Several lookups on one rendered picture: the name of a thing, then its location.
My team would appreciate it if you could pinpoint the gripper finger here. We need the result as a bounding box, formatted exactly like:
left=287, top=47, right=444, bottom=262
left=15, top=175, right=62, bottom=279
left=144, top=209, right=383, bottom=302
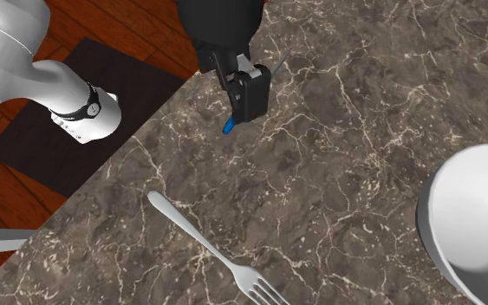
left=225, top=62, right=273, bottom=126
left=192, top=40, right=233, bottom=93

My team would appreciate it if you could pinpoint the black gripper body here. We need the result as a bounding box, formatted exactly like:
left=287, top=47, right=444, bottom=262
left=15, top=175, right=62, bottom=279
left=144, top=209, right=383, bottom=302
left=175, top=0, right=267, bottom=58

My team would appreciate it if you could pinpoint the dark robot stand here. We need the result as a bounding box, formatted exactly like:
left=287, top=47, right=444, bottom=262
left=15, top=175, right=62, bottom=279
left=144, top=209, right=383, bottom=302
left=0, top=36, right=186, bottom=199

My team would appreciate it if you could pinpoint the silver fork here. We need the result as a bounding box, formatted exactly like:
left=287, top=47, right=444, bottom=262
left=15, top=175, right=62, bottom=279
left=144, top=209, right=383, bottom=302
left=146, top=190, right=291, bottom=305

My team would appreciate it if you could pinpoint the white cup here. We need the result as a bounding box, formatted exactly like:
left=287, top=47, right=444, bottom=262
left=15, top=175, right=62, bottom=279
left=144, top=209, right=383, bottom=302
left=414, top=143, right=488, bottom=305

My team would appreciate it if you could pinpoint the blue-handled knife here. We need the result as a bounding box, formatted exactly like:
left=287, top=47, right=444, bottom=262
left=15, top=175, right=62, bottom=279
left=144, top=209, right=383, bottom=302
left=221, top=48, right=292, bottom=136

